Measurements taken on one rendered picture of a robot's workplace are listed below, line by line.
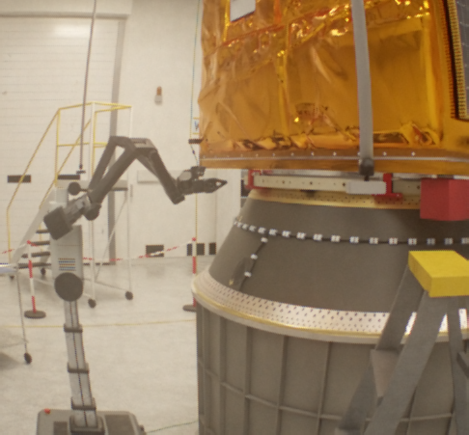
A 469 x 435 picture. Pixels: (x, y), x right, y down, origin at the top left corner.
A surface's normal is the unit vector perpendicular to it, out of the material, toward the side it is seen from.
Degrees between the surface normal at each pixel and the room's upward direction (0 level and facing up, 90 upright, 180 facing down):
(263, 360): 90
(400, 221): 62
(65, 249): 90
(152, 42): 90
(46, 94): 90
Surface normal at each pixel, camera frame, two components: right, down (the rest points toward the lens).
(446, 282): -0.18, 0.04
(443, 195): -0.89, 0.00
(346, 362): -0.47, 0.04
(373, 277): -0.36, -0.43
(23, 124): 0.47, 0.04
